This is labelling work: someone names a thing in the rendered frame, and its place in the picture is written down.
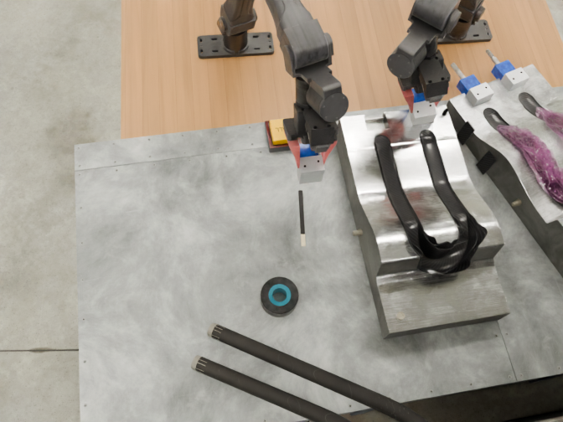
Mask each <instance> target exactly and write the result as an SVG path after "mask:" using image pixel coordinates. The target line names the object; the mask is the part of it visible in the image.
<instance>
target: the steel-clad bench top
mask: <svg viewBox="0 0 563 422"><path fill-rule="evenodd" d="M457 140H458V139H457ZM458 143H459V146H460V149H461V152H462V156H463V159H464V162H465V165H466V168H467V172H468V175H469V177H470V179H471V182H472V184H473V186H474V187H475V189H476V190H477V192H478V194H479V195H480V196H481V198H482V199H483V200H484V202H485V203H486V204H487V205H488V206H489V208H490V209H491V211H492V212H493V214H494V216H495V218H496V219H497V221H498V224H499V227H500V229H501V233H502V236H503V239H504V246H503V247H502V249H501V250H500V251H499V252H498V253H497V254H496V255H495V256H494V258H493V260H494V266H495V269H496V271H497V274H498V278H499V281H500V284H501V286H502V289H503V292H504V295H505V298H506V301H507V303H508V306H509V310H510V314H508V315H507V316H505V317H503V318H501V319H499V320H497V321H491V322H482V323H477V324H472V325H466V326H461V327H452V328H447V329H441V330H436V331H431V332H422V333H417V334H411V335H406V336H401V337H392V338H387V339H383V336H382V332H381V329H380V323H379V319H378V316H377V312H376V308H375V304H374V298H373V295H372V291H371V288H370V284H369V277H368V274H367V270H366V267H365V263H364V257H363V253H362V250H361V246H360V242H359V236H358V235H356V236H353V231H355V230H357V229H356V225H355V222H354V216H353V212H352V209H351V205H350V202H349V195H348V191H347V188H346V184H345V181H344V177H343V170H342V167H341V163H340V160H339V156H338V150H337V147H336V146H335V147H334V148H333V150H332V151H331V152H330V153H329V155H328V158H327V160H326V162H325V164H324V168H325V171H324V174H323V180H322V181H321V182H315V183H303V184H299V182H298V177H297V164H296V161H295V157H294V156H293V154H292V151H291V150H290V151H283V152H269V147H268V142H267V138H266V129H265V122H260V123H253V124H245V125H238V126H225V127H218V128H211V129H203V130H197V131H183V132H176V133H169V134H162V135H155V136H141V137H134V138H127V139H120V140H113V141H106V142H92V143H86V144H78V145H74V146H75V217H76V254H77V290H78V326H79V362H80V422H298V421H303V420H308V419H306V418H304V417H302V416H300V415H298V414H294V413H293V412H291V411H288V410H286V409H283V408H281V407H279V406H277V405H274V404H272V403H269V402H267V401H265V400H263V399H260V398H257V397H256V396H254V395H251V394H248V393H246V392H244V391H242V390H239V389H237V388H234V387H232V386H230V385H228V384H226V383H222V382H220V381H219V380H216V379H214V378H211V377H209V376H207V375H204V374H202V373H199V372H197V371H195V370H193V369H192V368H191V363H192V361H193V359H194V357H195V356H197V355H199V356H201V357H203V358H207V359H209V360H211V361H213V362H216V363H219V364H221V365H223V366H226V367H227V368H231V369H233V370H235V371H237V372H239V373H243V374H244V375H247V376H249V377H252V378H254V379H257V380H259V381H261V382H263V383H267V384H269V385H271V386H273V387H275V388H278V389H280V390H283V391H285V392H287V393H289V394H293V395H295V396H297V397H299V398H301V399H305V400H306V401H309V402H311V403H313V404H316V405H319V406H321V407H323V408H325V409H328V410H330V411H333V412H334V413H336V414H344V413H349V412H354V411H359V410H363V409H372V408H370V407H368V406H366V405H364V404H361V403H359V402H357V401H354V400H352V399H350V398H347V397H345V396H343V395H341V394H338V393H336V392H334V391H332V390H330V389H326V388H324V387H323V386H320V385H318V384H316V383H313V382H311V381H309V380H307V379H305V378H302V377H300V376H297V375H296V374H294V373H290V372H288V371H287V370H284V369H282V368H279V367H277V366H275V365H273V364H270V363H268V362H266V361H263V360H261V359H259V358H256V357H254V356H252V355H250V354H248V353H245V352H242V351H241V350H239V349H237V348H234V347H232V346H230V345H227V344H225V343H223V342H220V341H218V340H216V339H213V338H212V337H209V336H208V334H207V332H208V329H209V326H210V325H211V324H212V323H216V324H218V325H221V326H222V327H226V328H228V329H230V330H232V331H234V332H238V333H239V334H241V335H244V336H246V337H249V338H251V339H253V340H256V341H258V342H261V343H263V344H265V345H267V346H269V347H273V348H275V349H276V350H279V351H281V352H283V353H286V354H288V355H291V356H293V357H295V358H298V359H300V360H302V361H304V362H306V363H310V364H312V365H314V366H316V367H318V368H321V369H323V370H326V371H328V372H330V373H333V374H335V375H338V376H339V377H341V378H345V379H347V380H349V381H351V382H353V383H356V384H358V385H361V386H363V387H365V388H367V389H370V390H373V391H375V392H376V393H379V394H382V395H384V396H386V397H388V398H390V399H393V400H395V401H397V402H399V403H404V402H409V401H414V400H418V399H427V398H432V397H436V396H442V395H446V394H455V393H460V392H465V391H469V390H474V389H483V388H487V387H493V386H497V385H502V384H506V383H515V382H520V381H525V380H530V379H534V378H543V377H548V376H552V375H557V374H562V373H563V278H562V276H561V275H560V273H559V272H558V270H557V269H556V268H555V267H554V265H553V264H552V263H551V261H550V259H549V258H548V257H547V255H546V254H545V252H544V251H543V250H542V249H541V248H540V246H539V245H538V243H537V242H536V240H535V239H534V237H533V236H532V235H531V233H530V232H529V231H528V230H527V228H526V227H525V226H524V224H523V222H522V221H521V220H520V218H519V217H518V215H517V214H516V213H515V211H514V210H513V209H512V208H511V206H510V205H509V203H508V202H507V200H506V199H505V198H504V196H503V194H501V192H500V191H499V190H498V188H497V187H496V185H495V184H494V183H493V181H492V180H491V178H490V177H489V175H488V174H487V173H484V175H483V174H482V173H481V172H480V170H479V169H478V167H477V166H476V165H477V163H478V160H477V159H476V157H475V156H474V155H473V154H472V152H471V151H470V150H469V148H468V147H467V145H466V144H465V143H464V145H462V144H461V143H460V141H458ZM298 190H302V196H303V211H304V225H305V240H306V246H301V230H300V214H299V199H298ZM279 276H280V277H285V278H287V279H289V280H291V281H292V282H293V283H294V284H295V285H296V287H297V289H298V295H299V297H298V302H297V306H296V308H295V310H294V311H293V312H292V313H291V314H290V315H288V316H285V317H274V316H271V315H269V314H268V313H266V312H265V310H264V309H263V307H262V305H261V289H262V287H263V286H264V284H265V283H266V282H267V281H268V280H270V279H271V278H274V277H279Z"/></svg>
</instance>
